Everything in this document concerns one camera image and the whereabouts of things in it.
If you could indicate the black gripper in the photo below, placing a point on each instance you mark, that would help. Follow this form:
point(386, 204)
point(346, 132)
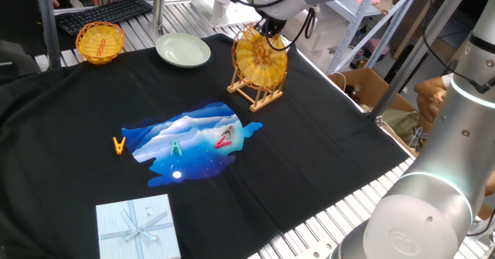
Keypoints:
point(275, 24)

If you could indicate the woven wicker basket dish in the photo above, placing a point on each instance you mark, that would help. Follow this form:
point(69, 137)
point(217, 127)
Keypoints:
point(261, 58)

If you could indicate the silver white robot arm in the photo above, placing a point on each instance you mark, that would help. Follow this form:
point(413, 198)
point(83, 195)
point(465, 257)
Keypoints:
point(425, 220)

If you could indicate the bystander bare forearm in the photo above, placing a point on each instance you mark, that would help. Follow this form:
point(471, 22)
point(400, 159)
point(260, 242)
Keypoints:
point(429, 93)

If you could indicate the wooden dish rack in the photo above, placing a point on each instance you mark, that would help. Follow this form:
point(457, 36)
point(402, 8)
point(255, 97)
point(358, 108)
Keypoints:
point(263, 102)

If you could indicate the metal shelf rack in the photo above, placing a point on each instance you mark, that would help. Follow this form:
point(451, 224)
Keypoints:
point(363, 31)

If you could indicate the pale green plate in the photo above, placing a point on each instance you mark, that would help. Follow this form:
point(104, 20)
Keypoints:
point(182, 50)

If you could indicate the grey brown clothespin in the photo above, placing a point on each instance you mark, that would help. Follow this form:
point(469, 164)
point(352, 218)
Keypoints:
point(228, 132)

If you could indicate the cardboard box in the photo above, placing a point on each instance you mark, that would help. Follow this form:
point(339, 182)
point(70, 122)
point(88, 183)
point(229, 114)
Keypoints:
point(371, 87)

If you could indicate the red clothespin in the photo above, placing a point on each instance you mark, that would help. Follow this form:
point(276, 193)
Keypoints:
point(223, 143)

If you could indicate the black cloth with blue print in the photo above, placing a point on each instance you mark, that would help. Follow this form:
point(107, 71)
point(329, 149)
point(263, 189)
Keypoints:
point(309, 154)

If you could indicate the teal clothespin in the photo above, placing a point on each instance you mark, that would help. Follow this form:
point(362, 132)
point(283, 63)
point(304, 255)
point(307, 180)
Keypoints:
point(176, 148)

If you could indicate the olive cloth bag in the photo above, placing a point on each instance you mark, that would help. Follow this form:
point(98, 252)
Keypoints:
point(402, 123)

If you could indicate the black keyboard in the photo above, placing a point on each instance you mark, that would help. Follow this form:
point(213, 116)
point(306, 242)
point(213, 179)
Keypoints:
point(104, 13)

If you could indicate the orange brown clothespin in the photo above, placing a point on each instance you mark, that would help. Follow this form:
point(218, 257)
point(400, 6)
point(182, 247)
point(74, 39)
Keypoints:
point(101, 47)

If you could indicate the deep woven wicker basket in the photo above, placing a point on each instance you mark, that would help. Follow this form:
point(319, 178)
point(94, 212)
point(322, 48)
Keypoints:
point(100, 44)

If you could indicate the light blue gift box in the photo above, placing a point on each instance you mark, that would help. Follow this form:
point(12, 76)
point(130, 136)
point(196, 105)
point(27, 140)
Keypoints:
point(137, 228)

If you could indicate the white pedestal stand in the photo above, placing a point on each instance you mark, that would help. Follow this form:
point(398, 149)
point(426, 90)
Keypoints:
point(220, 7)

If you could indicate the aluminium frame post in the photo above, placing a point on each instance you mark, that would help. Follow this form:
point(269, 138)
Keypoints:
point(48, 27)
point(417, 50)
point(158, 7)

